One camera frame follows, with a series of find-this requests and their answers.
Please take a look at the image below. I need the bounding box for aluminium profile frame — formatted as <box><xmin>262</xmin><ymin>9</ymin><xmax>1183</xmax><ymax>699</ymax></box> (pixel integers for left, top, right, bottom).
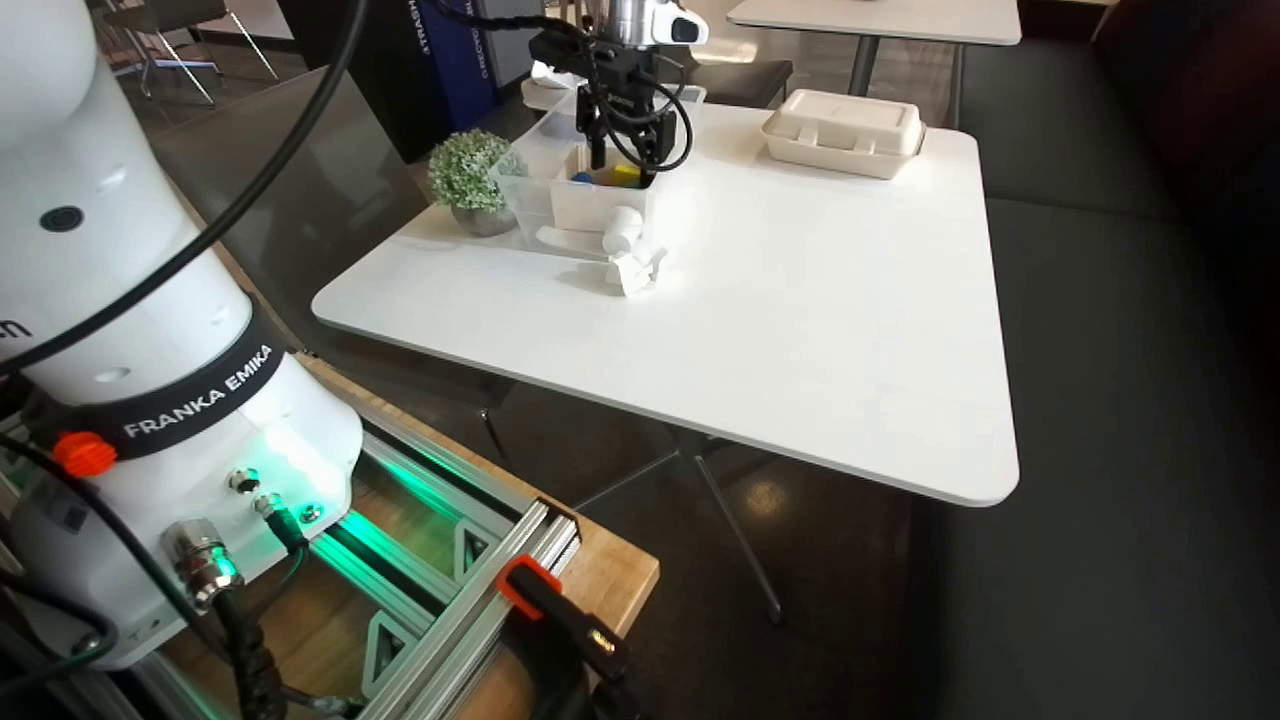
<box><xmin>296</xmin><ymin>426</ymin><xmax>591</xmax><ymax>720</ymax></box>

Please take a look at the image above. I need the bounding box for green faux plant ball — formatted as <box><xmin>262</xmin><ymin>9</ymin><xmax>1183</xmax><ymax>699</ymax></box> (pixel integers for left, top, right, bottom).
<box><xmin>424</xmin><ymin>127</ymin><xmax>534</xmax><ymax>242</ymax></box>

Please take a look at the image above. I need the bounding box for wooden base board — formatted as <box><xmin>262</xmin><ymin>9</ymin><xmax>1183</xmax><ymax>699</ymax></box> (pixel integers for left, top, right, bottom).
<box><xmin>156</xmin><ymin>351</ymin><xmax>666</xmax><ymax>720</ymax></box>

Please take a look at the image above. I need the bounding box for white side table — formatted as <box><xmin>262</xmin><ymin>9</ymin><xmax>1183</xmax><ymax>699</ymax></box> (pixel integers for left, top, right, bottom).
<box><xmin>724</xmin><ymin>0</ymin><xmax>1028</xmax><ymax>102</ymax></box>

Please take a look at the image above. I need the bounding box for red black clamp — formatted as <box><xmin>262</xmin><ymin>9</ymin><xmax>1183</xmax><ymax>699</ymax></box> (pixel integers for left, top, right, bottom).
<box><xmin>493</xmin><ymin>551</ymin><xmax>647</xmax><ymax>720</ymax></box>

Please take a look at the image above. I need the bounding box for orange round knob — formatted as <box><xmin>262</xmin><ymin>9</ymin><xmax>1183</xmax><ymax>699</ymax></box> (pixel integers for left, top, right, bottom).
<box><xmin>49</xmin><ymin>428</ymin><xmax>126</xmax><ymax>486</ymax></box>

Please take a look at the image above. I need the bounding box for black table leg frame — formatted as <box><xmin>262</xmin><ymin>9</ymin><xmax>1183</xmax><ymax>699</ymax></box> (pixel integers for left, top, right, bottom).
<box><xmin>475</xmin><ymin>375</ymin><xmax>793</xmax><ymax>624</ymax></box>

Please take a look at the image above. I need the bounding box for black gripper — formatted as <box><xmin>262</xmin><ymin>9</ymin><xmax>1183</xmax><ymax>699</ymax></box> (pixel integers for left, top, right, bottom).
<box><xmin>528</xmin><ymin>21</ymin><xmax>700</xmax><ymax>183</ymax></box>

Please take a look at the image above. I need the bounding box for black bench sofa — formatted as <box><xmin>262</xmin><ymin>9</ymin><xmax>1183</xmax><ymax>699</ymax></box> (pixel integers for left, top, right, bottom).
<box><xmin>918</xmin><ymin>0</ymin><xmax>1280</xmax><ymax>720</ymax></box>

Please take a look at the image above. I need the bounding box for black braided base cable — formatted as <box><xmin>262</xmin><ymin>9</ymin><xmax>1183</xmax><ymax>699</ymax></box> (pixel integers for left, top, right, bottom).
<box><xmin>207</xmin><ymin>580</ymin><xmax>296</xmax><ymax>720</ymax></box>

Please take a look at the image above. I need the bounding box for white square bowl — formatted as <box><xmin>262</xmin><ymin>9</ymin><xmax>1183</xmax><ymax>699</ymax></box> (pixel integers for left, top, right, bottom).
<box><xmin>543</xmin><ymin>143</ymin><xmax>666</xmax><ymax>247</ymax></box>

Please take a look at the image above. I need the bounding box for dark blue panel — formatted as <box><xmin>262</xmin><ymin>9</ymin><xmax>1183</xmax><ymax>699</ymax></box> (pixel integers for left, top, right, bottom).
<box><xmin>278</xmin><ymin>0</ymin><xmax>540</xmax><ymax>170</ymax></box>

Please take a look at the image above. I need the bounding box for clear plastic bin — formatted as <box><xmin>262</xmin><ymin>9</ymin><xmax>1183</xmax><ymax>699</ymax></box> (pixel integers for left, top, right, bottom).
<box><xmin>514</xmin><ymin>77</ymin><xmax>713</xmax><ymax>261</ymax></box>

